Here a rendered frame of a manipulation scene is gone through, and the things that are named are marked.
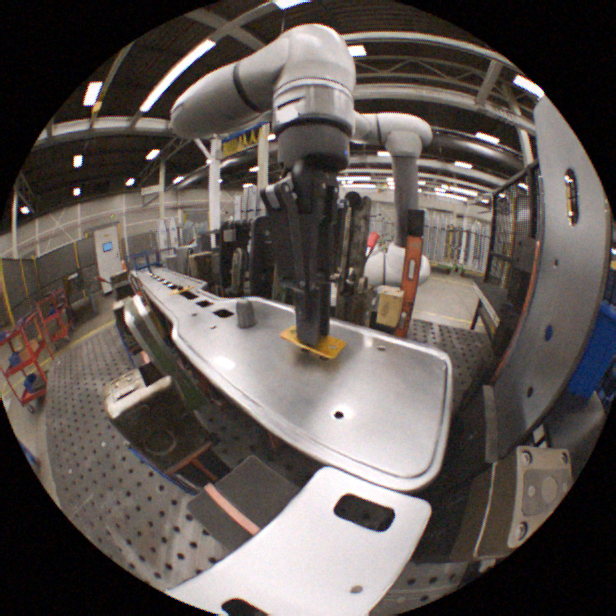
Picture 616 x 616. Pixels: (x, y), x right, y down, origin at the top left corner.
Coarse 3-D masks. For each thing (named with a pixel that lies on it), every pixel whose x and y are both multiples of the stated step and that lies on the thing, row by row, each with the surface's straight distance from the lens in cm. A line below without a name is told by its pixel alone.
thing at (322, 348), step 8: (288, 328) 28; (280, 336) 27; (288, 336) 26; (320, 336) 26; (328, 336) 26; (304, 344) 25; (320, 344) 25; (328, 344) 25; (336, 344) 25; (344, 344) 25; (320, 352) 23; (328, 352) 23; (336, 352) 23
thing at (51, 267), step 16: (80, 240) 786; (48, 256) 799; (64, 256) 789; (80, 256) 783; (96, 256) 783; (48, 272) 798; (64, 272) 788; (96, 272) 783; (48, 288) 800; (96, 288) 787; (48, 304) 806
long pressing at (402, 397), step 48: (144, 288) 85; (192, 288) 63; (192, 336) 35; (240, 336) 32; (336, 336) 30; (384, 336) 31; (240, 384) 23; (288, 384) 22; (336, 384) 22; (384, 384) 23; (432, 384) 26; (288, 432) 19; (336, 432) 19; (384, 432) 19; (432, 432) 21; (384, 480) 18; (432, 480) 19
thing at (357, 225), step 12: (348, 192) 34; (360, 204) 35; (348, 216) 36; (360, 216) 36; (348, 228) 35; (360, 228) 35; (348, 240) 35; (360, 240) 34; (348, 252) 35; (360, 252) 34; (348, 264) 36; (360, 264) 34; (348, 276) 37; (360, 276) 34
